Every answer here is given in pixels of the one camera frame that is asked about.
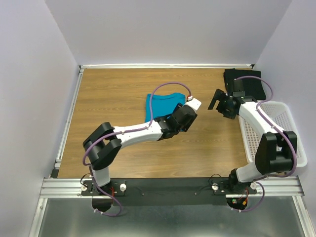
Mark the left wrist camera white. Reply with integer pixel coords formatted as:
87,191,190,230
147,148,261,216
185,95,201,112

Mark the white plastic basket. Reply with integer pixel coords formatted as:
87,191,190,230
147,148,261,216
238,101,308,168

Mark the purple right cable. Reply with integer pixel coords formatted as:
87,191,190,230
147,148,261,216
231,76,298,213

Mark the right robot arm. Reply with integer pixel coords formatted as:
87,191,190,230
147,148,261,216
208,77,298,194

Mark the purple cable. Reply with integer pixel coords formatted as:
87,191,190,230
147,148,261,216
82,82,123,216
231,76,298,213

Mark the folded black t shirt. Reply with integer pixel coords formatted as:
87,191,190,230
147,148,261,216
223,69,266,100

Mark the aluminium front rail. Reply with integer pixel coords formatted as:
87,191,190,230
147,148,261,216
39,176,304,198

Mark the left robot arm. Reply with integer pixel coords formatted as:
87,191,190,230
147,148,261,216
83,98,201,195

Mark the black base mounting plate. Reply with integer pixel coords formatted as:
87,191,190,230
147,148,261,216
81,177,257,212

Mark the aluminium rail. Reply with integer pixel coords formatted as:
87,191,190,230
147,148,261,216
39,176,304,198
49,68,84,178
80,63,253,69

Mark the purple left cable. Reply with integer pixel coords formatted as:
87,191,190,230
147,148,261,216
82,82,123,216

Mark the blue t shirt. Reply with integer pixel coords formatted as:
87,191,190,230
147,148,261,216
152,92,186,118

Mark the aluminium back rail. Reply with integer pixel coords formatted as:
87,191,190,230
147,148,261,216
80,63,253,69

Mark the aluminium left rail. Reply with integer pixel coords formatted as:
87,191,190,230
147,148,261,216
49,68,84,178

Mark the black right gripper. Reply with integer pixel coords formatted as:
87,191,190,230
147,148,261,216
207,88,235,119

